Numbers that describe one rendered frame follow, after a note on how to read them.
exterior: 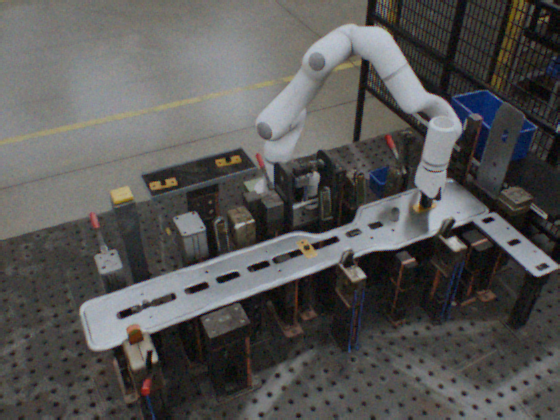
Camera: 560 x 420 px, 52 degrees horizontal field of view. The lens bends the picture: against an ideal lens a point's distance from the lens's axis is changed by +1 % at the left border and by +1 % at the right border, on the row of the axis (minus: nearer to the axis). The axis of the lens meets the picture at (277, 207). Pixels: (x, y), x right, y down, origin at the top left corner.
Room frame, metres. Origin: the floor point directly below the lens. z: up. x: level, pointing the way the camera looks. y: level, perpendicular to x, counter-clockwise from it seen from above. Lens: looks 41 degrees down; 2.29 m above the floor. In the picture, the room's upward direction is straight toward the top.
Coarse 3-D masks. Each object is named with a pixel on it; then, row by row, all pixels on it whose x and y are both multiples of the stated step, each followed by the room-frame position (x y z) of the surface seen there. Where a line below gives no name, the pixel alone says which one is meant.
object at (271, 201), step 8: (264, 192) 1.50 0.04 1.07; (272, 192) 1.50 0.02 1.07; (264, 200) 1.45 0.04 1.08; (272, 200) 1.45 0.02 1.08; (280, 200) 1.45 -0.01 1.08; (264, 208) 1.43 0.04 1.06; (272, 208) 1.42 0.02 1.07; (280, 208) 1.43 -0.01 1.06; (264, 216) 1.44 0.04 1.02; (272, 216) 1.42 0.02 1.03; (280, 216) 1.43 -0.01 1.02; (264, 224) 1.43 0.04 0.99; (272, 224) 1.42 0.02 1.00; (280, 224) 1.43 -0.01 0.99; (264, 232) 1.44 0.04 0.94; (272, 232) 1.42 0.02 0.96; (280, 232) 1.44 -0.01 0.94; (264, 240) 1.44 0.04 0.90; (264, 264) 1.44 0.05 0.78
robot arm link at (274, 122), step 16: (336, 32) 1.75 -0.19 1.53; (320, 48) 1.66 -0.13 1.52; (336, 48) 1.67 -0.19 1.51; (304, 64) 1.68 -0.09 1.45; (320, 64) 1.63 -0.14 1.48; (336, 64) 1.66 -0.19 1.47; (304, 80) 1.73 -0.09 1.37; (320, 80) 1.67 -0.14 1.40; (288, 96) 1.77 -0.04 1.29; (304, 96) 1.74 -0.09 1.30; (272, 112) 1.77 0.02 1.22; (288, 112) 1.76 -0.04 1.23; (256, 128) 1.78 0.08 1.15; (272, 128) 1.75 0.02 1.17; (288, 128) 1.78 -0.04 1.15
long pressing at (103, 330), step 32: (416, 192) 1.59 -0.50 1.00; (448, 192) 1.59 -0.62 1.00; (352, 224) 1.41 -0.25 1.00; (384, 224) 1.42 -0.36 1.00; (416, 224) 1.42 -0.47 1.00; (224, 256) 1.26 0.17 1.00; (256, 256) 1.27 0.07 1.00; (320, 256) 1.27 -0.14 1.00; (128, 288) 1.13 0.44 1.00; (160, 288) 1.13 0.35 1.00; (224, 288) 1.13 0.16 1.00; (256, 288) 1.13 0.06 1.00; (96, 320) 1.02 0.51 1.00; (128, 320) 1.01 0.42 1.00; (160, 320) 1.01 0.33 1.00
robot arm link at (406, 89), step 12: (396, 72) 1.57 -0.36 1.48; (408, 72) 1.57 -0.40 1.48; (396, 84) 1.55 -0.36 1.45; (408, 84) 1.55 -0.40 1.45; (420, 84) 1.57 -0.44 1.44; (396, 96) 1.55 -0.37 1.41; (408, 96) 1.53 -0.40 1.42; (420, 96) 1.54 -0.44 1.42; (432, 96) 1.56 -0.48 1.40; (408, 108) 1.53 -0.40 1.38; (420, 108) 1.53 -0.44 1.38; (432, 108) 1.58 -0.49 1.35; (444, 108) 1.58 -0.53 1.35; (456, 120) 1.56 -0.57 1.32
